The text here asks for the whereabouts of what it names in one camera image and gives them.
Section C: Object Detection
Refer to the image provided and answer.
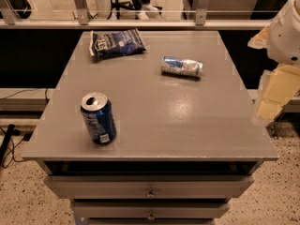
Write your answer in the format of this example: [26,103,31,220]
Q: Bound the silver blue redbull can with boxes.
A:
[161,56,203,78]

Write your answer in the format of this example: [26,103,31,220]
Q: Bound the blue chip bag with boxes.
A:
[89,28,146,60]

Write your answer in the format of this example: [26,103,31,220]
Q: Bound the upper grey drawer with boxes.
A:
[44,175,254,200]

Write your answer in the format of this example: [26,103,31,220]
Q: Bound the black floor cable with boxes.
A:
[0,124,32,170]

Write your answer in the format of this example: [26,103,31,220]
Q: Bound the metal guard rail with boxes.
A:
[0,0,271,30]

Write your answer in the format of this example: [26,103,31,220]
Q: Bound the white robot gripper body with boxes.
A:
[267,0,300,65]

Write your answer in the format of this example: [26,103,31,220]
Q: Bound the white shoes of person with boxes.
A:
[135,4,159,20]

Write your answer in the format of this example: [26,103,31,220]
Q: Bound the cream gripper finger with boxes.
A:
[247,26,269,50]
[254,63,300,122]

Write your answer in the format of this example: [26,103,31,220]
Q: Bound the lower grey drawer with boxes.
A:
[70,201,230,219]

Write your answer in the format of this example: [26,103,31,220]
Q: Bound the blue pepsi soda can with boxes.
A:
[81,92,116,145]

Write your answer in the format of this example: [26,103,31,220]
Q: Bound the grey drawer cabinet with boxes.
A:
[23,31,278,225]

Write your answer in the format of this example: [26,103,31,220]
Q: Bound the grey drawer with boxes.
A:
[70,201,230,219]
[44,175,254,200]

